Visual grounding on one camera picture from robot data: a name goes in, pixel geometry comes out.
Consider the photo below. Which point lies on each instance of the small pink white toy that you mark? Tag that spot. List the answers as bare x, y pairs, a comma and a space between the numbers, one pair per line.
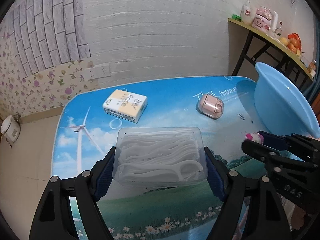
255, 137

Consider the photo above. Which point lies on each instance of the pink earbud case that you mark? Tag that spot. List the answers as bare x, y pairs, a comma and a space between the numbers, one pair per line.
210, 106

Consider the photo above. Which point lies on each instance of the white wall socket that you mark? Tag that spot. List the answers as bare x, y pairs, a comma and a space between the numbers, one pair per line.
96, 72

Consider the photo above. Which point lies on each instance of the white rice cooker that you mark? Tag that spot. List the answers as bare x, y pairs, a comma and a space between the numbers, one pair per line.
11, 129

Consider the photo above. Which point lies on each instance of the green small box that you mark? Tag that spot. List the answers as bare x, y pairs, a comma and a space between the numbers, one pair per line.
236, 17

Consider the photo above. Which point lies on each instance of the blue plastic basin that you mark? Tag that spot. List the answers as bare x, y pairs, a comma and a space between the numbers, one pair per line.
281, 106

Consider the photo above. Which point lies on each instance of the white lotion bottle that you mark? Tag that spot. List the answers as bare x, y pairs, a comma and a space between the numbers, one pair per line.
246, 14

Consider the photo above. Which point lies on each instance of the yellow white tissue pack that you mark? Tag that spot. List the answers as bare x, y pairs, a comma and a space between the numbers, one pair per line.
125, 105

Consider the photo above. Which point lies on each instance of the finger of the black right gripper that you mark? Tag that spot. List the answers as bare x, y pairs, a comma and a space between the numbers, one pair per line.
275, 164
280, 143

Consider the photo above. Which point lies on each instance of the bag of oranges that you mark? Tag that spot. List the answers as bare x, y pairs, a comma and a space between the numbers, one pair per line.
293, 43

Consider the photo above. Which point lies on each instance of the glass bottle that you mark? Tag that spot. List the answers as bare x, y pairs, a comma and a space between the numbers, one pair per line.
279, 29

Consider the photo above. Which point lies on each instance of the yellow side table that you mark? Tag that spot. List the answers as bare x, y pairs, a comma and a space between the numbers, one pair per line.
287, 63

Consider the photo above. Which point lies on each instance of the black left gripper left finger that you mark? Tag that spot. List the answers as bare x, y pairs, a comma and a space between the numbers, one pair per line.
53, 218

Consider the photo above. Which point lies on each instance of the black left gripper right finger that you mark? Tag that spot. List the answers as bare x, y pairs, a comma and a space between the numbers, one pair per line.
266, 217

